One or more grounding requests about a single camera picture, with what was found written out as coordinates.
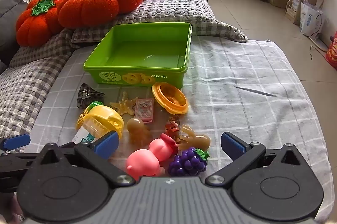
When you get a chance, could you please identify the dried starfish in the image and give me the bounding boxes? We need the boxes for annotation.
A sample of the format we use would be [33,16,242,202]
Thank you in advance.
[110,91,139,116]

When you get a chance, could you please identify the red bag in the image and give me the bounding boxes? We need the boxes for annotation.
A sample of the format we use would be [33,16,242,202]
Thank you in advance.
[326,31,337,69]

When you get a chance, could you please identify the yellow plastic cup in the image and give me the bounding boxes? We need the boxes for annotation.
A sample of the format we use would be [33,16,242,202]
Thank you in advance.
[84,105,125,140]

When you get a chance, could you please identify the pink card box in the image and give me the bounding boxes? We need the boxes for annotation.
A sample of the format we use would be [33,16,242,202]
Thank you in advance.
[134,97,155,123]

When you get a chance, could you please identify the orange plastic lid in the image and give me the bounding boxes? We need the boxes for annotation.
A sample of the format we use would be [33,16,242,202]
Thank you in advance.
[152,82,189,114]

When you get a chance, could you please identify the small red brown figurine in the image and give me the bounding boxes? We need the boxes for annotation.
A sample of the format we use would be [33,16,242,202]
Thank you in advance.
[164,116,181,139]

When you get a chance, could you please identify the white paper bag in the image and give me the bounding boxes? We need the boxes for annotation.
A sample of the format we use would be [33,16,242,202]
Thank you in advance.
[300,0,324,40]

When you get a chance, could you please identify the grey quilted blanket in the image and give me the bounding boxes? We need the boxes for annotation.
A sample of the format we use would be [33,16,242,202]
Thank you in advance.
[71,0,248,43]

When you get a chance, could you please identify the amber long-armed octopus toy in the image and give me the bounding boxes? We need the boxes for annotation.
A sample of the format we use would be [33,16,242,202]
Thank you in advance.
[179,124,211,152]

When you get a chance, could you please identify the dark checked blanket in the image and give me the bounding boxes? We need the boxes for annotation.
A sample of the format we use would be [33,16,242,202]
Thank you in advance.
[0,28,79,135]

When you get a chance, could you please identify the dark hair claw clip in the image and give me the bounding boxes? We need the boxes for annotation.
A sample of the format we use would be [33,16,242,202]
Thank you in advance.
[76,83,105,110]

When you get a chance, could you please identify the green plastic box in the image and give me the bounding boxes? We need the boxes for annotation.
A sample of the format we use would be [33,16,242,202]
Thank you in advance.
[83,23,193,89]

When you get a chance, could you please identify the yellow toy corn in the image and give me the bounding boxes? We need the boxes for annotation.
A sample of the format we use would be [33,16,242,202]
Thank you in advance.
[76,101,104,132]

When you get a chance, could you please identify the amber round-headed octopus toy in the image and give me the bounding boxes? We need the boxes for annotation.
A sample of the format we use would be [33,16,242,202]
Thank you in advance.
[126,118,153,147]

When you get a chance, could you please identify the pink pig toy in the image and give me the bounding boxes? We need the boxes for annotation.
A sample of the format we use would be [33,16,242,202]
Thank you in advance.
[126,133,179,177]

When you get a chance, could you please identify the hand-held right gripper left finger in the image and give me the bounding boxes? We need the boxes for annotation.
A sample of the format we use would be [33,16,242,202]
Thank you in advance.
[37,131,135,186]

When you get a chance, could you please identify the clear cotton swab jar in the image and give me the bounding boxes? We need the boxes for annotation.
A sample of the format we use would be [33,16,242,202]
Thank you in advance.
[72,119,106,145]

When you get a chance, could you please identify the small orange pumpkin cushion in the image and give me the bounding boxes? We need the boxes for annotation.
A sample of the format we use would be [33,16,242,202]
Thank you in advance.
[16,0,71,46]

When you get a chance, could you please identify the light grid bed sheet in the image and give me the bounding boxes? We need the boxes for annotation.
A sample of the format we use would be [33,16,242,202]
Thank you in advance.
[25,34,335,222]

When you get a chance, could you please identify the large orange pumpkin cushion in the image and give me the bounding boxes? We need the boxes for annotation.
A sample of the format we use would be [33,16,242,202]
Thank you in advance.
[58,0,146,28]

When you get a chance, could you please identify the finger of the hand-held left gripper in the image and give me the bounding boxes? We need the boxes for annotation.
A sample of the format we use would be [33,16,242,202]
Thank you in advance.
[0,151,43,170]
[0,134,31,152]

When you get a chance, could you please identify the black cable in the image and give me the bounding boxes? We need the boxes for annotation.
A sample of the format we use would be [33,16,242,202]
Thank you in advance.
[309,45,328,61]

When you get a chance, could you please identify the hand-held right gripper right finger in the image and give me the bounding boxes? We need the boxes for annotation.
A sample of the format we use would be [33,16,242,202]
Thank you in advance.
[205,132,306,186]

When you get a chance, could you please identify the grey sofa backrest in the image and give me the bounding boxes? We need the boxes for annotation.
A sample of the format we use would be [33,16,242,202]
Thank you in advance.
[0,0,37,66]

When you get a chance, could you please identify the purple toy grapes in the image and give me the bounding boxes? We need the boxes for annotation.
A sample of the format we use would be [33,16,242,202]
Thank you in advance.
[168,147,210,176]

